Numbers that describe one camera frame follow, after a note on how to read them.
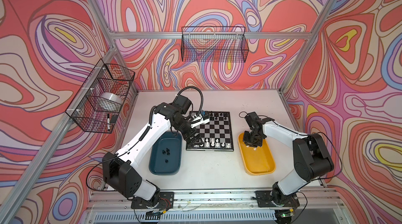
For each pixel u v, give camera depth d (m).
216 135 0.95
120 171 0.40
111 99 0.73
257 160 0.86
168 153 0.88
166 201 0.72
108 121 0.72
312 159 0.46
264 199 0.73
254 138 0.77
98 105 0.72
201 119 0.66
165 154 0.88
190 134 0.64
